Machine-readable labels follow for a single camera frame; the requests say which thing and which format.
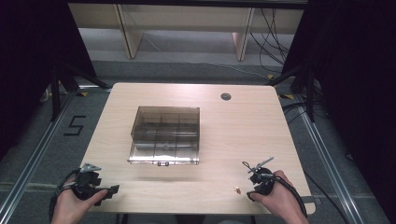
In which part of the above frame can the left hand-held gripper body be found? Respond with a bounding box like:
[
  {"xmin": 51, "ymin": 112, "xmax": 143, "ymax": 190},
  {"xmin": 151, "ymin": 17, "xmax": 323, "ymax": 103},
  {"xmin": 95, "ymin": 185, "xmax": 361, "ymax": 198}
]
[{"xmin": 72, "ymin": 162, "xmax": 104, "ymax": 201}]

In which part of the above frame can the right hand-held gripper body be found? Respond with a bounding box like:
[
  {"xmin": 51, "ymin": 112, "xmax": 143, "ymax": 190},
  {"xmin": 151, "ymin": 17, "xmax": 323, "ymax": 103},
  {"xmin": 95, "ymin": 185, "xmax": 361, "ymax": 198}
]
[{"xmin": 242, "ymin": 156, "xmax": 277, "ymax": 197}]

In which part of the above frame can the person's left hand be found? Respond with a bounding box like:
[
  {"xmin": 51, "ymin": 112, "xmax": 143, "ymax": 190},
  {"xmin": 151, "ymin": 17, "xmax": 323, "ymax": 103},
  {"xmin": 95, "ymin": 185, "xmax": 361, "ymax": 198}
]
[{"xmin": 50, "ymin": 186, "xmax": 108, "ymax": 224}]

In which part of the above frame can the person's right hand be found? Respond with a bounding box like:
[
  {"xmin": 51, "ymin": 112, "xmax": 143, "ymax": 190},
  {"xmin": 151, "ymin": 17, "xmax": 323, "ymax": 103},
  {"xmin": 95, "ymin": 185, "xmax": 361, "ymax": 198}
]
[{"xmin": 249, "ymin": 169, "xmax": 310, "ymax": 224}]

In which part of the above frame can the smoky clear compartment box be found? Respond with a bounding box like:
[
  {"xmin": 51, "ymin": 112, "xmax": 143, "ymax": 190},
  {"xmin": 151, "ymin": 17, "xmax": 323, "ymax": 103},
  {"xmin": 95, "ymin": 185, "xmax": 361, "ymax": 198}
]
[{"xmin": 127, "ymin": 105, "xmax": 201, "ymax": 167}]

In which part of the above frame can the black metal stand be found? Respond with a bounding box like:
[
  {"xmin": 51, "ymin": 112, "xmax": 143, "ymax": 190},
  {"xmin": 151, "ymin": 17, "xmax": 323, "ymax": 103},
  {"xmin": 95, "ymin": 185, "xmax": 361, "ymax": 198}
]
[
  {"xmin": 49, "ymin": 61, "xmax": 112, "ymax": 123},
  {"xmin": 266, "ymin": 61, "xmax": 316, "ymax": 123}
]

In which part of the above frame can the black curtain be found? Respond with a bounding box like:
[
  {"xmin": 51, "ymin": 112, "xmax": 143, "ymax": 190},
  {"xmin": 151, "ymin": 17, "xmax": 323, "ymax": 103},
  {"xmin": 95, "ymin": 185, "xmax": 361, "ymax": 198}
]
[
  {"xmin": 281, "ymin": 0, "xmax": 396, "ymax": 223},
  {"xmin": 0, "ymin": 0, "xmax": 97, "ymax": 161}
]

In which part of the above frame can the light wooden shelf unit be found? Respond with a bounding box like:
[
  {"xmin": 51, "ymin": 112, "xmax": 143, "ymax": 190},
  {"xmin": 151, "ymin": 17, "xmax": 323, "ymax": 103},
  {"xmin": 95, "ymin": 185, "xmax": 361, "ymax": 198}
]
[{"xmin": 67, "ymin": 3, "xmax": 304, "ymax": 62}]

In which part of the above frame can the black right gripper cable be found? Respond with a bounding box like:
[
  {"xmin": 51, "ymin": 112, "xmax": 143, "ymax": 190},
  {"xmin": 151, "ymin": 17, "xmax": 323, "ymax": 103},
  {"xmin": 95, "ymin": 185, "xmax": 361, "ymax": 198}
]
[{"xmin": 264, "ymin": 173, "xmax": 309, "ymax": 218}]

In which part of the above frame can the aluminium floor rail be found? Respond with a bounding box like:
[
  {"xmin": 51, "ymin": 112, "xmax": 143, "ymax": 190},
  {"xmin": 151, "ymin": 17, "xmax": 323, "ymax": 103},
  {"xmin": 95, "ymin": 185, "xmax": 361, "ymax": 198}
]
[
  {"xmin": 294, "ymin": 94, "xmax": 366, "ymax": 224},
  {"xmin": 0, "ymin": 86, "xmax": 112, "ymax": 217}
]

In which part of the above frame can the black floor cable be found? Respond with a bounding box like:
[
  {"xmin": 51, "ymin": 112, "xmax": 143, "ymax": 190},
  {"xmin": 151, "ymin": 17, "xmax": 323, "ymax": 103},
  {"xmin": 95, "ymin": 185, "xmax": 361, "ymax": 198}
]
[{"xmin": 303, "ymin": 170, "xmax": 351, "ymax": 224}]

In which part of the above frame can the bundle of black cables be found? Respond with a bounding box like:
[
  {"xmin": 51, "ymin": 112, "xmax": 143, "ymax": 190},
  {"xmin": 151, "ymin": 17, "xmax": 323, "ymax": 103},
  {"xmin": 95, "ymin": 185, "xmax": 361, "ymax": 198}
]
[{"xmin": 249, "ymin": 7, "xmax": 291, "ymax": 75}]

